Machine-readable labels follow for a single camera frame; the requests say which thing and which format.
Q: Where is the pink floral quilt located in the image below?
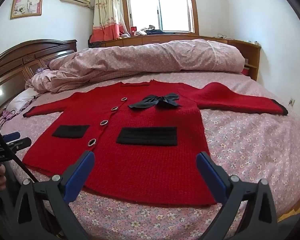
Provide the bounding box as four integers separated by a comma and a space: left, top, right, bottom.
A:
31, 39, 246, 93

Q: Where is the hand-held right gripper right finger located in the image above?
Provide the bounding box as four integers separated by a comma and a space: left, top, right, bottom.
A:
195, 151, 280, 240

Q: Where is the red knit cardigan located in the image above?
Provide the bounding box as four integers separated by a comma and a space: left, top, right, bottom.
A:
22, 80, 289, 208

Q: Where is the cream and red curtain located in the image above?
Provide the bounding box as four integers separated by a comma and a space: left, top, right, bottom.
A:
89, 0, 129, 43

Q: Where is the framed wall photo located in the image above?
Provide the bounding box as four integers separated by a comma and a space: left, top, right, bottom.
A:
10, 0, 44, 20

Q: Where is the dark wooden headboard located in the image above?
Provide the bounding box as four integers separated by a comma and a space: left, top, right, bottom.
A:
0, 39, 78, 120

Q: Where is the wooden framed window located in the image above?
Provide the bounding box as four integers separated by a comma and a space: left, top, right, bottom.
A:
120, 0, 199, 34

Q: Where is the white pink pillow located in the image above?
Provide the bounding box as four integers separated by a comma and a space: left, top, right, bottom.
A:
5, 89, 38, 113

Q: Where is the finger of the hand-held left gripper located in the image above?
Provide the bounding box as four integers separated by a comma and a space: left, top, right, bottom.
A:
6, 137, 32, 153
1, 131, 21, 143

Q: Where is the clothes pile on sill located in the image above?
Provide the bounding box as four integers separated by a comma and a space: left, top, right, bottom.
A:
134, 25, 176, 36

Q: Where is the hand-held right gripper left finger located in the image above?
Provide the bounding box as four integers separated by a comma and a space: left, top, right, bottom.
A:
14, 151, 95, 240

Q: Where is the black cable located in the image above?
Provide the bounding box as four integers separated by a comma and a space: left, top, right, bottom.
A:
0, 114, 38, 183

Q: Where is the bed with pink floral sheet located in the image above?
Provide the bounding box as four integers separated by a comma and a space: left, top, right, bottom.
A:
0, 71, 300, 240

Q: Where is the purple patterned cloth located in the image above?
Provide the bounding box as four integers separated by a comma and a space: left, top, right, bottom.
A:
0, 109, 18, 127

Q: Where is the wooden window cabinet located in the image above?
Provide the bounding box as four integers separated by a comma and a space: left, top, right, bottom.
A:
100, 32, 262, 82

